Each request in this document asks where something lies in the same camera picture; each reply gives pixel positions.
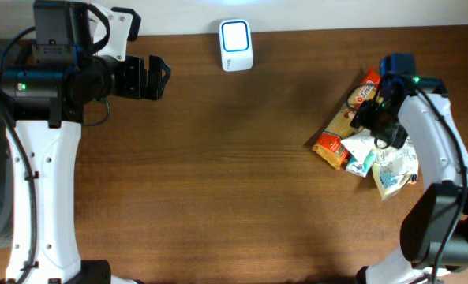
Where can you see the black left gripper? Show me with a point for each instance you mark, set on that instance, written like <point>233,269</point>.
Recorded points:
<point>135,87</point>

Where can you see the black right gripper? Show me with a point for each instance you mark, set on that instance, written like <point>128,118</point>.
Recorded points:
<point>392,139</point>

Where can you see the white tube with gold cap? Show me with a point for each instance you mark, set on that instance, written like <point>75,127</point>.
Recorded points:
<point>359,145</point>

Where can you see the cream snack bag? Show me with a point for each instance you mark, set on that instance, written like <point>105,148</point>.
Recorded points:
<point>394,168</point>

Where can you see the green tissue packet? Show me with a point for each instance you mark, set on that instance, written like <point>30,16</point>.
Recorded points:
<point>361,168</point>

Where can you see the orange spaghetti packet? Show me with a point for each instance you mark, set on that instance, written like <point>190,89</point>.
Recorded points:
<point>328,145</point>

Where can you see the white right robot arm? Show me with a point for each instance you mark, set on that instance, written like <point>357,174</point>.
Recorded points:
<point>433,238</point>

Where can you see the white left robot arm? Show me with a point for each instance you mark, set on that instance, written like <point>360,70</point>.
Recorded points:
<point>78,57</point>

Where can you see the white barcode scanner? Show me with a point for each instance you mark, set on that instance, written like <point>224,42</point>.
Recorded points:
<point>236,46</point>

